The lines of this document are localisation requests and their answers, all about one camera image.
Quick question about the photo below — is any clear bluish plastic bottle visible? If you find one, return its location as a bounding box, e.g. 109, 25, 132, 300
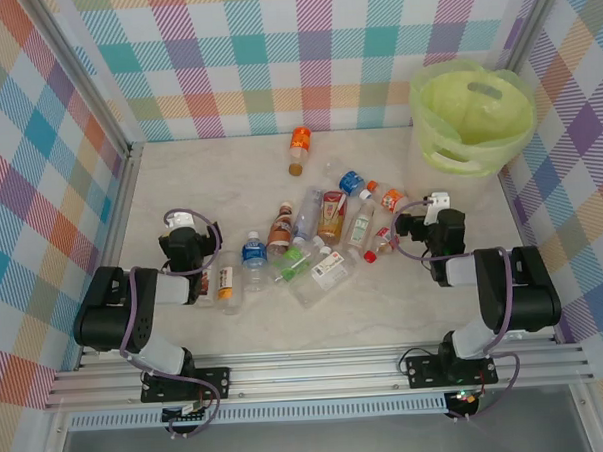
290, 185, 327, 241

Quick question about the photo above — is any aluminium side rail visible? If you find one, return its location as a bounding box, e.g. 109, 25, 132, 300
65, 141, 157, 372

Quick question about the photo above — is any large white label bottle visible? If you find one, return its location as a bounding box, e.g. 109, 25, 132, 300
286, 243, 362, 312

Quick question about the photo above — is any green label white cap bottle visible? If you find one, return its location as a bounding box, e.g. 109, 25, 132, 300
339, 188, 379, 254

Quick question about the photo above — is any right aluminium corner post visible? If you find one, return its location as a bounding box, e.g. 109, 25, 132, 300
501, 0, 576, 73

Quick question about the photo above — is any aluminium corner post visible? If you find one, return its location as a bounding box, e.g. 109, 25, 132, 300
501, 0, 576, 73
20, 0, 132, 159

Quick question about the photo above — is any left circuit board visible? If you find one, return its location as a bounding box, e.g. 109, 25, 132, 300
161, 402, 209, 424

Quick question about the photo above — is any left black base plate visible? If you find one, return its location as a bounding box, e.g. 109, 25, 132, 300
139, 366, 233, 405

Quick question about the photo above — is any white slotted cable duct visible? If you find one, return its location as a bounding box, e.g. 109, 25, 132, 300
69, 398, 449, 431

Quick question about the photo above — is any grey metal base panel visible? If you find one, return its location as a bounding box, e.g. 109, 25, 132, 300
54, 407, 593, 452

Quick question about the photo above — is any orange white label bottle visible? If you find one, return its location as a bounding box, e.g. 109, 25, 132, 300
214, 263, 247, 317

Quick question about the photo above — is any blue label clear bottle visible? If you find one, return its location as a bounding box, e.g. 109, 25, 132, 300
323, 155, 370, 199

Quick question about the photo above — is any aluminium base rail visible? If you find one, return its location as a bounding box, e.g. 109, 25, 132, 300
41, 333, 595, 411

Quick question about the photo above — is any dark red label bottle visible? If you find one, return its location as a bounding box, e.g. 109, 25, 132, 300
192, 267, 218, 309

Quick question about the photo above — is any red label tea bottle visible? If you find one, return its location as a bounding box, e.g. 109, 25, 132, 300
314, 189, 351, 246

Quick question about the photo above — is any right circuit board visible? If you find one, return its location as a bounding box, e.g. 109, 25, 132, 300
446, 387, 484, 411

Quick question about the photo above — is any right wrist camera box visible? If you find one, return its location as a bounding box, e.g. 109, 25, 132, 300
426, 191, 454, 224

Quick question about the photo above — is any orange label brown cap bottle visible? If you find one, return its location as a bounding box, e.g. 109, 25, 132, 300
285, 125, 314, 179

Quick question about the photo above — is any left aluminium corner post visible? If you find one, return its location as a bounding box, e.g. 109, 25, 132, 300
20, 0, 132, 159

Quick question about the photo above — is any red cap clear bottle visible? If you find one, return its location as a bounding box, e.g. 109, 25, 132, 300
362, 225, 402, 264

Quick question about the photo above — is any brown coffee drink bottle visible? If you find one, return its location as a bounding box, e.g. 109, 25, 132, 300
263, 199, 298, 258

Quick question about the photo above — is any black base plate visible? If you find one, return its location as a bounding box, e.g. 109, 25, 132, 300
404, 350, 500, 391
139, 366, 233, 405

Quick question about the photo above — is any orange cap dotted label bottle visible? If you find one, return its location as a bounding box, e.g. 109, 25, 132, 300
365, 177, 412, 217

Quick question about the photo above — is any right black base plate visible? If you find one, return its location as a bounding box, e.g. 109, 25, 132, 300
404, 350, 500, 391

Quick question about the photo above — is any circuit board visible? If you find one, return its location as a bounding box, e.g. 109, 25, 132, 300
161, 402, 209, 424
446, 387, 484, 411

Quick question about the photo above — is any blue cap water bottle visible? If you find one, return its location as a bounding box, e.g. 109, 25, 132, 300
239, 230, 270, 295

